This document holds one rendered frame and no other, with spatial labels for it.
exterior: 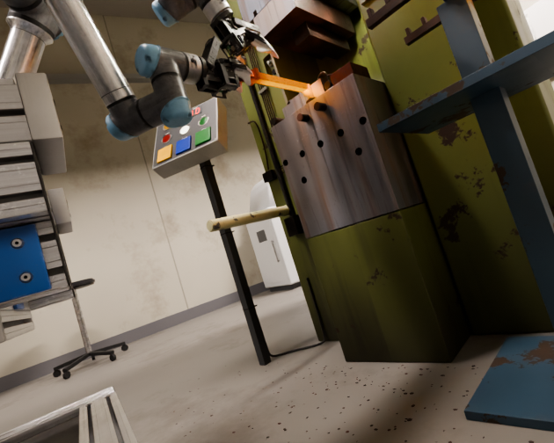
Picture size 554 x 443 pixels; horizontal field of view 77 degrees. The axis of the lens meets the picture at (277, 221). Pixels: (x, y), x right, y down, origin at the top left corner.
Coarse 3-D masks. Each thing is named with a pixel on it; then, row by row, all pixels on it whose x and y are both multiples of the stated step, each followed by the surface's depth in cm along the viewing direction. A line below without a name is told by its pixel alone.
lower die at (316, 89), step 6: (312, 84) 125; (318, 84) 124; (306, 90) 127; (312, 90) 126; (318, 90) 124; (324, 90) 123; (300, 96) 130; (306, 96) 128; (312, 96) 126; (294, 102) 132; (300, 102) 130; (282, 108) 136; (288, 108) 134; (294, 108) 132; (288, 114) 135
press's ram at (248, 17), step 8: (240, 0) 142; (248, 0) 139; (256, 0) 137; (264, 0) 134; (328, 0) 142; (336, 0) 144; (344, 0) 145; (352, 0) 149; (240, 8) 143; (248, 8) 140; (256, 8) 137; (344, 8) 151; (352, 8) 152; (248, 16) 140
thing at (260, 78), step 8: (256, 72) 108; (240, 80) 106; (256, 80) 109; (264, 80) 112; (272, 80) 114; (280, 80) 117; (288, 80) 120; (288, 88) 122; (296, 88) 124; (304, 88) 126
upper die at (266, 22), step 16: (272, 0) 131; (288, 0) 126; (304, 0) 131; (320, 0) 140; (256, 16) 138; (272, 16) 133; (288, 16) 129; (304, 16) 132; (320, 16) 136; (336, 16) 146; (272, 32) 135; (288, 32) 139; (336, 32) 149; (352, 32) 153; (288, 48) 150
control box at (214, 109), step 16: (192, 112) 159; (208, 112) 153; (224, 112) 159; (160, 128) 164; (176, 128) 159; (192, 128) 153; (224, 128) 152; (160, 144) 158; (192, 144) 148; (208, 144) 143; (224, 144) 147; (176, 160) 149; (192, 160) 150
